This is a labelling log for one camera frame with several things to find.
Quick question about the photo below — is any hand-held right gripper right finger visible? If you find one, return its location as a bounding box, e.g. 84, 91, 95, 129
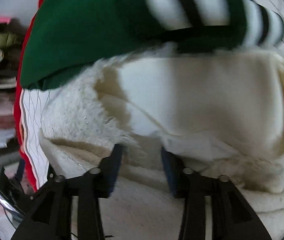
160, 147, 272, 240

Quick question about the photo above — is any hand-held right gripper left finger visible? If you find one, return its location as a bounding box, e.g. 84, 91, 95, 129
10, 144, 124, 240

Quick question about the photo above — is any white fuzzy sweater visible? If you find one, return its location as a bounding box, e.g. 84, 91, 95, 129
39, 43, 284, 240

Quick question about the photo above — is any row of hanging clothes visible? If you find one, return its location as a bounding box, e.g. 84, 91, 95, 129
0, 15, 27, 110

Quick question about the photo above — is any red floral blanket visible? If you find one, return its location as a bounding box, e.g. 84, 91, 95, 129
13, 0, 58, 193

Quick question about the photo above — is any glass side table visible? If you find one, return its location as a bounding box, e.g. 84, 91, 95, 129
0, 180, 27, 221

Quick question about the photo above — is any green sweater with striped cuffs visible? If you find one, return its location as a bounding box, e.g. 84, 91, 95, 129
20, 0, 284, 91

